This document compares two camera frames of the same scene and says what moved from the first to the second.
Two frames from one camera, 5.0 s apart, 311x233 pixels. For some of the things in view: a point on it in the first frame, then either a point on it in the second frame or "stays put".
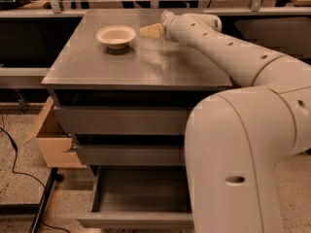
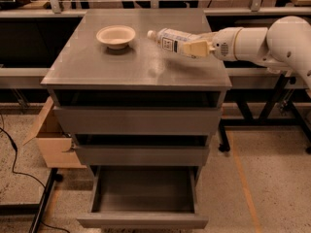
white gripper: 167,28 to 224,45
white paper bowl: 116,37 stays put
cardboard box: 53,142 stays put
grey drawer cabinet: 122,100 stays put
